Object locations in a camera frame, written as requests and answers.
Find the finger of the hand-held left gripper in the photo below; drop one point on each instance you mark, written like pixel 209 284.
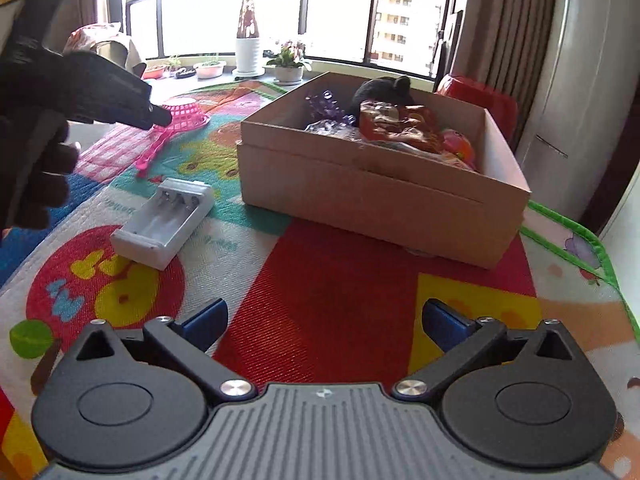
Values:
pixel 161 116

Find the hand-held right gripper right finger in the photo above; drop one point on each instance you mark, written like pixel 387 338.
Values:
pixel 445 322

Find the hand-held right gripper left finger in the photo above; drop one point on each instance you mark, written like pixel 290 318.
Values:
pixel 202 322

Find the cardboard box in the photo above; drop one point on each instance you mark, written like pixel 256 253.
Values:
pixel 375 210

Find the purple tinsel item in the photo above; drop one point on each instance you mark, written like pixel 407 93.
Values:
pixel 327 107

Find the pink orange plastic toy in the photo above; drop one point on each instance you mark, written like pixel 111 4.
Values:
pixel 457 147

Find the orange snack packet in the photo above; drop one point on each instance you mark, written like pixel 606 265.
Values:
pixel 400 127

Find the black plush toy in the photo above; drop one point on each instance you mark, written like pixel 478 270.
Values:
pixel 385 91

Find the person's left hand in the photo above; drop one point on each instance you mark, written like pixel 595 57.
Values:
pixel 35 180

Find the pink plastic basket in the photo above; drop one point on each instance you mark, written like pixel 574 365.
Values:
pixel 186 112

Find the beige armchair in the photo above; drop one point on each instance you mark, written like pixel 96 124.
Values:
pixel 125 57

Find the red planter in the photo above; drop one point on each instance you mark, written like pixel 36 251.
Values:
pixel 154 71

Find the dark small tray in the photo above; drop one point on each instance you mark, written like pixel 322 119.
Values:
pixel 185 74

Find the floral cloth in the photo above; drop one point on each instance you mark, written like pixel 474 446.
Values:
pixel 92 35

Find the white planter with grass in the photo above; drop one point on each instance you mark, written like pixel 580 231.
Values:
pixel 210 70

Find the white battery charger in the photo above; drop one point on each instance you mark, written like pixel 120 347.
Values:
pixel 160 220

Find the white vase with plant stems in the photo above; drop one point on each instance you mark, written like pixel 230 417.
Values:
pixel 247 55

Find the colourful printed play mat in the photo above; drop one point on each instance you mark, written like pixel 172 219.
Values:
pixel 330 310

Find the white pot with pink flowers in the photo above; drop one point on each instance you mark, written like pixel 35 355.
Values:
pixel 289 72

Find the red plastic stool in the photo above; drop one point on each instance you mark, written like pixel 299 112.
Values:
pixel 480 97

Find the white standing air conditioner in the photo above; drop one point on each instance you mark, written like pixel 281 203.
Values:
pixel 570 85

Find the brown curtain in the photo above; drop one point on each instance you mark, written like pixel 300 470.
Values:
pixel 505 25

